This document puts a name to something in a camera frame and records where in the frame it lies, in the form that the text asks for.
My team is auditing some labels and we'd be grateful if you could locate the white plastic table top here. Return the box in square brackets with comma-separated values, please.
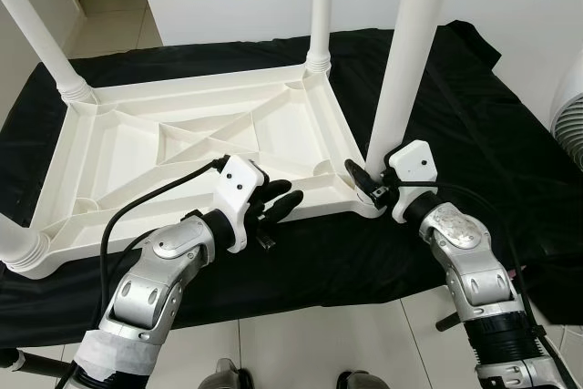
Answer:
[5, 66, 388, 281]

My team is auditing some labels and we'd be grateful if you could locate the black cloth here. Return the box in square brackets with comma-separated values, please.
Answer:
[0, 20, 583, 349]

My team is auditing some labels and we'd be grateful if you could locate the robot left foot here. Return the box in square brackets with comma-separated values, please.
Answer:
[205, 359, 256, 389]

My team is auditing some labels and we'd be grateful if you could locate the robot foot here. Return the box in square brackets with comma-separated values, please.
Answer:
[205, 359, 256, 389]
[337, 369, 393, 389]

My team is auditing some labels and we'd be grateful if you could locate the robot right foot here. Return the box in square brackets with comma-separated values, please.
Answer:
[337, 369, 393, 389]

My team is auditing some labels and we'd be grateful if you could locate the white round fan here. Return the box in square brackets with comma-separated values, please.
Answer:
[549, 61, 583, 171]

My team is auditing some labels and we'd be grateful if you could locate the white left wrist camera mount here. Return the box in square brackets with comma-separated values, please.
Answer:
[211, 155, 271, 255]

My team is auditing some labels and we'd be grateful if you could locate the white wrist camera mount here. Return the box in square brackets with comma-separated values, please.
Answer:
[384, 138, 443, 224]
[211, 155, 271, 255]

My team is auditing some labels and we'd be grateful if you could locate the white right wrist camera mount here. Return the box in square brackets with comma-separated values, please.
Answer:
[384, 138, 443, 224]

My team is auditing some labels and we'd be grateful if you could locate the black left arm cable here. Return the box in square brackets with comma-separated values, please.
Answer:
[96, 157, 230, 317]

